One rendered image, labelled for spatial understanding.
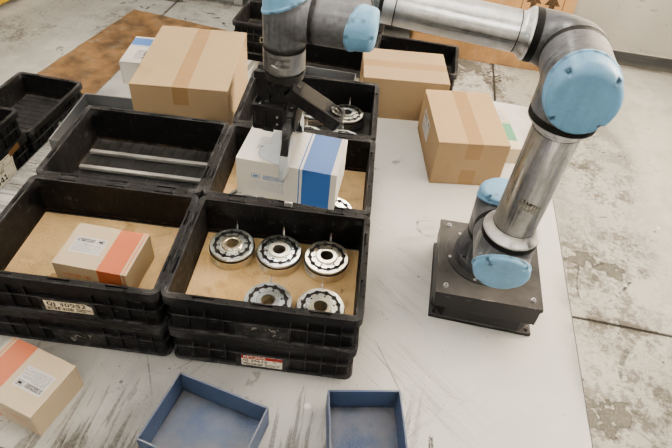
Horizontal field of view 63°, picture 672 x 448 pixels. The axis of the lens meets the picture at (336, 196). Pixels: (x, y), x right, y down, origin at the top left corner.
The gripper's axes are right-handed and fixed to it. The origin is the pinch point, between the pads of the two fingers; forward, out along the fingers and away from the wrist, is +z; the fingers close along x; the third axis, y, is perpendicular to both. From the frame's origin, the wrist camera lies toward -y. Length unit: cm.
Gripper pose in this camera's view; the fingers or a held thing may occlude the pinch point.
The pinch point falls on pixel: (293, 158)
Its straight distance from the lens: 112.6
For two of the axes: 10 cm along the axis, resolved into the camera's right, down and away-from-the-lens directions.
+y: -9.8, -1.8, 0.9
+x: -1.9, 6.5, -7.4
